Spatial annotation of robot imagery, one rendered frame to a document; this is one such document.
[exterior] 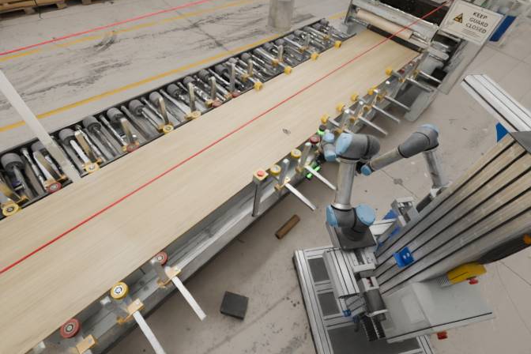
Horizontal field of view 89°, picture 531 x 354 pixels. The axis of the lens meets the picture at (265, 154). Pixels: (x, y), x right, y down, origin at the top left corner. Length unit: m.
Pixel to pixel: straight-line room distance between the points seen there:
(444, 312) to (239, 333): 1.54
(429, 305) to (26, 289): 2.04
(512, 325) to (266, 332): 2.18
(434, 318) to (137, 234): 1.65
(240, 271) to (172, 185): 1.09
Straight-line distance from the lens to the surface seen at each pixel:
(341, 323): 2.52
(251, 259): 2.72
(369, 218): 1.64
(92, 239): 2.01
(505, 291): 3.67
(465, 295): 1.77
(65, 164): 2.17
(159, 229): 1.90
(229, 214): 2.20
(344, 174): 1.52
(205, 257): 2.00
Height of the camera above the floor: 2.58
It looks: 50 degrees down
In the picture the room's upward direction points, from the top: 9 degrees clockwise
